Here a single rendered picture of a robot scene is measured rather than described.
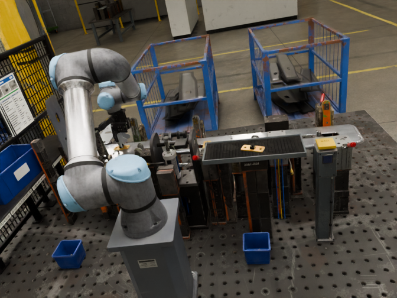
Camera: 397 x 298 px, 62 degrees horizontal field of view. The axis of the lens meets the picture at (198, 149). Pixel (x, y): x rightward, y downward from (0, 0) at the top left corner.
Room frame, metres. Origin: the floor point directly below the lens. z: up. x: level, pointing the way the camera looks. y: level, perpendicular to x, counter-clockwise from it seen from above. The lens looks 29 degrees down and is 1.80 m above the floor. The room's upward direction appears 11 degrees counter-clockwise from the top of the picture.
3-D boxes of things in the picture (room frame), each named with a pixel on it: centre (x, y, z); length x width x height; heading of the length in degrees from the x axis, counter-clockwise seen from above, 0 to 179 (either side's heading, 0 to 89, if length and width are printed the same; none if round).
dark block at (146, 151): (1.28, 0.22, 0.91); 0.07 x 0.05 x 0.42; 168
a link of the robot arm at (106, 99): (1.48, 0.35, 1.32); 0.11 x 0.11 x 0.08; 2
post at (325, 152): (1.01, -0.45, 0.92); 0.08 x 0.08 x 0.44; 78
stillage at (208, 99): (3.85, 0.06, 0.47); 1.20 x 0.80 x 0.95; 171
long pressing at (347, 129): (1.44, -0.07, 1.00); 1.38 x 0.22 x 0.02; 78
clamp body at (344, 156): (1.15, -0.59, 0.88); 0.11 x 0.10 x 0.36; 168
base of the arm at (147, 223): (0.84, 0.22, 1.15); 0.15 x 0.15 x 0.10
